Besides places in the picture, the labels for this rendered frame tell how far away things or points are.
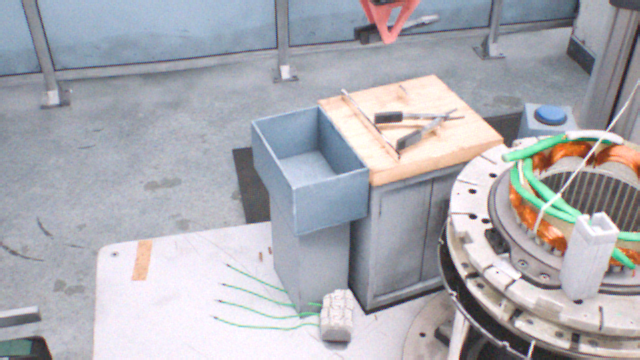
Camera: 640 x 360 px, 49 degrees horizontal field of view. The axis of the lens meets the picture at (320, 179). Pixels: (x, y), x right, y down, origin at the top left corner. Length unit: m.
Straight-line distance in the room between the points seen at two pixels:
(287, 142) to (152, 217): 1.50
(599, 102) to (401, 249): 0.45
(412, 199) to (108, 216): 1.70
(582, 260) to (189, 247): 0.72
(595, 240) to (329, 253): 0.44
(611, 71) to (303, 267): 0.61
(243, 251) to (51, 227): 1.43
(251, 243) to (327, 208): 0.32
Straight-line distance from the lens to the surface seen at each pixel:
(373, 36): 0.95
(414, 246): 1.05
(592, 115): 1.30
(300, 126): 1.04
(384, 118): 0.96
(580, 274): 0.72
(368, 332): 1.08
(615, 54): 1.24
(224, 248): 1.21
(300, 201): 0.89
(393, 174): 0.92
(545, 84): 3.31
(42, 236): 2.54
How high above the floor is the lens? 1.62
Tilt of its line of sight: 39 degrees down
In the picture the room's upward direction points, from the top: straight up
